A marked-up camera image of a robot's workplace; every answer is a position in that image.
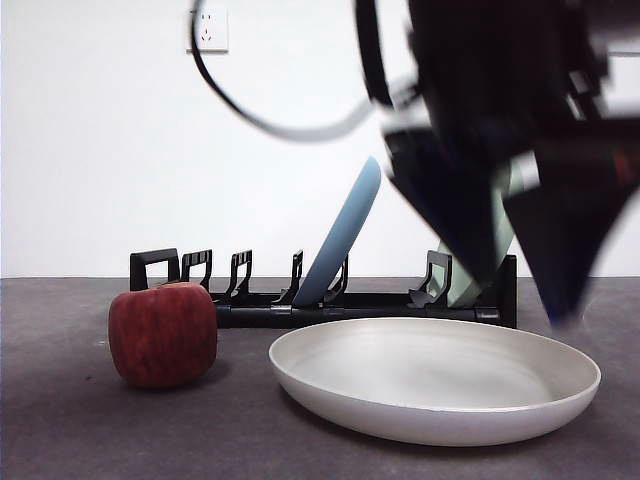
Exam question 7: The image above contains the pale yellow plate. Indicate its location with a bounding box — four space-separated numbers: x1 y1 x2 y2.
268 317 602 448

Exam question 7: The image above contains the red apple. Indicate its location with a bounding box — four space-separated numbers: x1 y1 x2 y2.
108 281 220 390

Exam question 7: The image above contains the green plate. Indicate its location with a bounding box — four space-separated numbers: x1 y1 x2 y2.
430 152 540 309

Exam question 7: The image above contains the blue plate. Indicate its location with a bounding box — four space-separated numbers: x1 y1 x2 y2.
292 156 383 307

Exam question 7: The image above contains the black plate rack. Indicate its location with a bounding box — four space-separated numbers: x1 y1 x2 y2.
129 248 518 331

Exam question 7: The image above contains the black cable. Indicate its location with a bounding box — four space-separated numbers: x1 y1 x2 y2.
189 0 396 144

